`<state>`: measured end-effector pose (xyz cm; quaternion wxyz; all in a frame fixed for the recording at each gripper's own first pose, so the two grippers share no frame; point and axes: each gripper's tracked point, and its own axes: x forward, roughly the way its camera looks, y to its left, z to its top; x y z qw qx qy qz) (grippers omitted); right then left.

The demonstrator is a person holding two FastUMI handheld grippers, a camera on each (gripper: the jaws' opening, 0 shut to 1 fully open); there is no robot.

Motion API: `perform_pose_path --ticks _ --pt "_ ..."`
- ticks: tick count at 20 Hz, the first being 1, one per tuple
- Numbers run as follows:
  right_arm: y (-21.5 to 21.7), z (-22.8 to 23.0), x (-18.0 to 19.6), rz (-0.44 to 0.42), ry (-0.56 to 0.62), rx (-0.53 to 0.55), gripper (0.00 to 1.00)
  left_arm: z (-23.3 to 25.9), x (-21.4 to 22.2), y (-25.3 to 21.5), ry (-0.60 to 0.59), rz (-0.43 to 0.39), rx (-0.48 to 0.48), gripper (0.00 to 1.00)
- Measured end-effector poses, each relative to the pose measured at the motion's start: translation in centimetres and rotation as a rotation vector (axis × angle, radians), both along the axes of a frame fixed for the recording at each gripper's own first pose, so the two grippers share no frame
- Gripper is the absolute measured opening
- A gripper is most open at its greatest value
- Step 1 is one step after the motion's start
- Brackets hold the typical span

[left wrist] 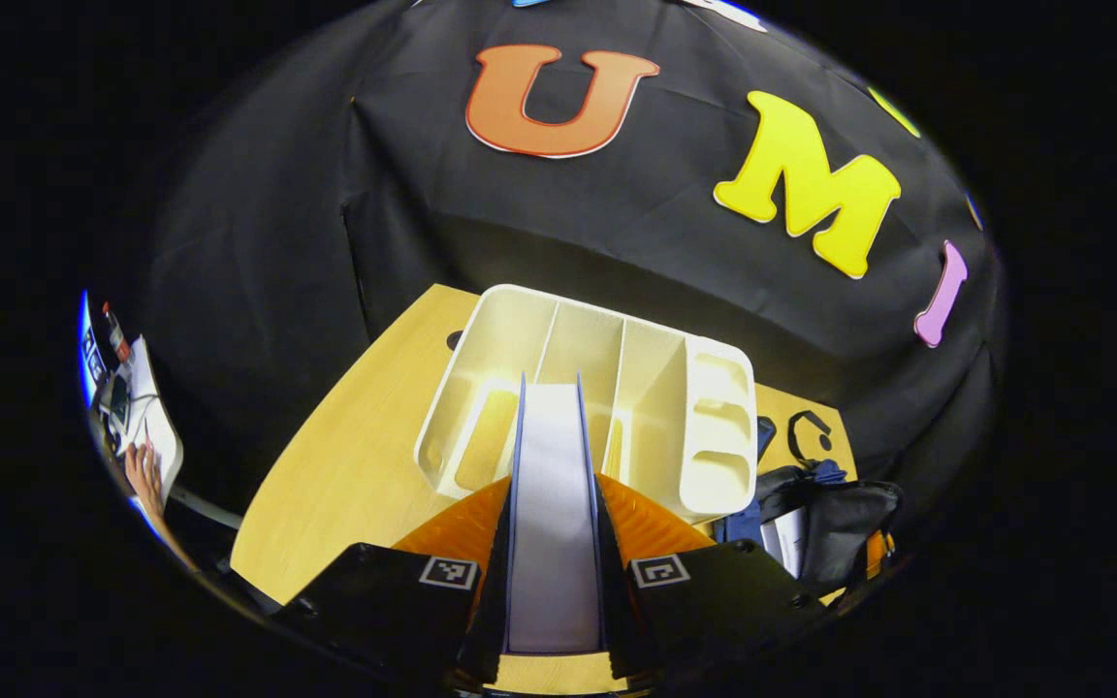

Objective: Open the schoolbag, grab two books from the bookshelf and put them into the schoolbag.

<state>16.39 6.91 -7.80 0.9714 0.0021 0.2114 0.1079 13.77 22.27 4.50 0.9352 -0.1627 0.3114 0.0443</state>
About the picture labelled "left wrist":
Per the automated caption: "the computer monitor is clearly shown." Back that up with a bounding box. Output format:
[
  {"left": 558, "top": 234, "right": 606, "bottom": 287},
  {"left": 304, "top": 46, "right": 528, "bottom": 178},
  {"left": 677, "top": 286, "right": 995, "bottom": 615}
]
[{"left": 77, "top": 289, "right": 106, "bottom": 408}]

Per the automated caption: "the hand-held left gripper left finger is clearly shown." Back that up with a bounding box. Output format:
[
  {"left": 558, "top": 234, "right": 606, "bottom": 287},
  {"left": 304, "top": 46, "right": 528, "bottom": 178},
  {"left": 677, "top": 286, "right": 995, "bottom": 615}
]
[{"left": 271, "top": 473, "right": 521, "bottom": 687}]

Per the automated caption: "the white side desk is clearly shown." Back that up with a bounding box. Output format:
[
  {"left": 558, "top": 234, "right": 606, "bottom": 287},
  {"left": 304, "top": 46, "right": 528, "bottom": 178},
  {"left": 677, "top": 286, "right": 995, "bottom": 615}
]
[{"left": 93, "top": 334, "right": 184, "bottom": 505}]

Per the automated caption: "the small red bottle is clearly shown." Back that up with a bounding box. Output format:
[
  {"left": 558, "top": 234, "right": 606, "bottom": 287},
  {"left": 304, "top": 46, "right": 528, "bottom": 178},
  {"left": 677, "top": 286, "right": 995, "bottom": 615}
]
[{"left": 101, "top": 301, "right": 133, "bottom": 365}]

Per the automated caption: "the white cover book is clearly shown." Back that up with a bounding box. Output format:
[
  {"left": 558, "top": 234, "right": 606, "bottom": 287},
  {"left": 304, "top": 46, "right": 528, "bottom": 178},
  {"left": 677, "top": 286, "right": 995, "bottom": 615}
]
[{"left": 762, "top": 509, "right": 807, "bottom": 580}]

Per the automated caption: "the grey-blue cover book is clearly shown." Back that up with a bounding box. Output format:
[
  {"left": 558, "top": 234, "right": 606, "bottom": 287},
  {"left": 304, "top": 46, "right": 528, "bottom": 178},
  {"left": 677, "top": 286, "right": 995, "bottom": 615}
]
[{"left": 505, "top": 373, "right": 608, "bottom": 655}]

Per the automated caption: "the white bookshelf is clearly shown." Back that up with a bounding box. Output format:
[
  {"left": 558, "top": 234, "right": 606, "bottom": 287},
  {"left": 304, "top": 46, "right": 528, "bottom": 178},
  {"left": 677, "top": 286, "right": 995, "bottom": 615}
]
[{"left": 413, "top": 283, "right": 758, "bottom": 524}]

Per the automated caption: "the blue schoolbag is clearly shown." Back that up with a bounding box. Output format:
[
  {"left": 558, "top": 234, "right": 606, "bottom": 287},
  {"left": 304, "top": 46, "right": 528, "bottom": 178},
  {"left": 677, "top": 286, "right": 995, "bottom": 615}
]
[{"left": 714, "top": 410, "right": 904, "bottom": 597}]

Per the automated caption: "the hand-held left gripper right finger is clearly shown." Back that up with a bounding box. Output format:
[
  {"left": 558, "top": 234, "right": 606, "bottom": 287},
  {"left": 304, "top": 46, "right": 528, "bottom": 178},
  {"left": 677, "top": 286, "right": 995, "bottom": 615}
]
[{"left": 592, "top": 471, "right": 833, "bottom": 682}]

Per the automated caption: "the black backdrop cloth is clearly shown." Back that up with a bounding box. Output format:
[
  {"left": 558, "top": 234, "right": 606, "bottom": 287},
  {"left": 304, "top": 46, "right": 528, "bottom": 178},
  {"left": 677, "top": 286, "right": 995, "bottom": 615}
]
[{"left": 132, "top": 0, "right": 1005, "bottom": 544}]

